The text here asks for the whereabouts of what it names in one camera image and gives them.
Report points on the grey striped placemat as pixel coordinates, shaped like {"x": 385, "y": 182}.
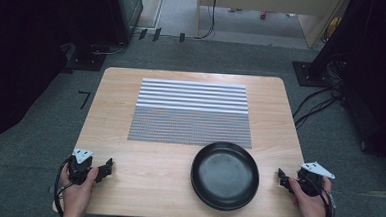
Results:
{"x": 190, "y": 116}

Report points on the black tape corner mark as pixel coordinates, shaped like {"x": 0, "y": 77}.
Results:
{"x": 85, "y": 99}

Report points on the black stand base plate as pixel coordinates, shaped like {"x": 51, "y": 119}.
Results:
{"x": 308, "y": 76}
{"x": 85, "y": 61}

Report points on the dark cabinet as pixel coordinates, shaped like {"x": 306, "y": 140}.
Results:
{"x": 129, "y": 8}

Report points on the black tape strip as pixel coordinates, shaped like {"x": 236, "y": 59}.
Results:
{"x": 182, "y": 37}
{"x": 157, "y": 34}
{"x": 143, "y": 34}

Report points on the person's right hand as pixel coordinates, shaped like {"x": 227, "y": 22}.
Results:
{"x": 309, "y": 208}

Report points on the person's left hand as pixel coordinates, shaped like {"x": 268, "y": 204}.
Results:
{"x": 76, "y": 196}

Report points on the yellow object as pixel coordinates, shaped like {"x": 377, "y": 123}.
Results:
{"x": 333, "y": 27}

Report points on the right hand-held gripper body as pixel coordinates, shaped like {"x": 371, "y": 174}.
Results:
{"x": 310, "y": 181}

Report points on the black round plate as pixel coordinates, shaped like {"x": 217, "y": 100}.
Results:
{"x": 225, "y": 175}

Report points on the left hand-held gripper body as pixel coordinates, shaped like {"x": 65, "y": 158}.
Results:
{"x": 78, "y": 167}

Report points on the small red object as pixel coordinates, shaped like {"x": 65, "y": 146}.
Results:
{"x": 263, "y": 14}

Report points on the light wooden desk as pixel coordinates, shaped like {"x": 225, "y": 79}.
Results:
{"x": 270, "y": 2}

